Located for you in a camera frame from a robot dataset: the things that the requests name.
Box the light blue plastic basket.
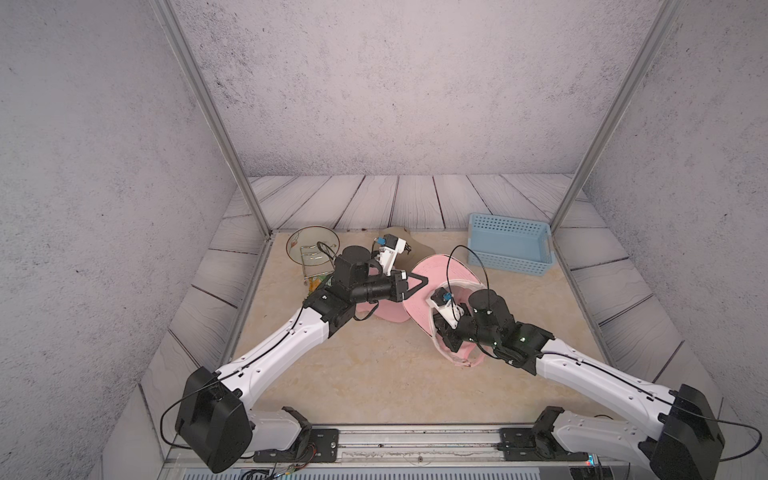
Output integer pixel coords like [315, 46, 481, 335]
[467, 213, 556, 276]

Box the left aluminium frame post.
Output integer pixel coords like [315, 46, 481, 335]
[151, 0, 272, 237]

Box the aluminium frame post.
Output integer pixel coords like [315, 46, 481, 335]
[550, 0, 683, 234]
[151, 0, 272, 237]

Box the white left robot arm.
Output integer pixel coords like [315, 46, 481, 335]
[175, 234, 428, 474]

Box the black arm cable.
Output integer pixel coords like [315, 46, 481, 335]
[445, 244, 492, 301]
[158, 374, 223, 451]

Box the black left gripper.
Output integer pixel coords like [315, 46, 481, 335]
[347, 269, 427, 306]

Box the beige baseball cap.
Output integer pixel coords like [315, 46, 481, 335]
[380, 227, 436, 271]

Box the pale green ceramic plate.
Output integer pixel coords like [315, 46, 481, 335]
[286, 226, 340, 265]

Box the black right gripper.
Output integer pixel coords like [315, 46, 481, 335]
[422, 304, 500, 353]

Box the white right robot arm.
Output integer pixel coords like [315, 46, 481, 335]
[427, 287, 725, 479]

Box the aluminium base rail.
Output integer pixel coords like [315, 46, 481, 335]
[157, 423, 661, 480]

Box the metal wire plate rack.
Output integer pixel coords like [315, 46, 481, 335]
[299, 242, 335, 284]

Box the pink baseball cap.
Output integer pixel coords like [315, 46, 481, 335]
[403, 254, 485, 368]
[355, 300, 411, 323]

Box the green snack bag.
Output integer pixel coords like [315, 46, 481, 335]
[308, 273, 332, 294]

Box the right aluminium frame post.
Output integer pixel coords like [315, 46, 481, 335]
[550, 0, 683, 234]

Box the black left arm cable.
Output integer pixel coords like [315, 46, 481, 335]
[158, 374, 223, 451]

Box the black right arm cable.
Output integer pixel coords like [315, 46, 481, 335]
[445, 244, 492, 301]

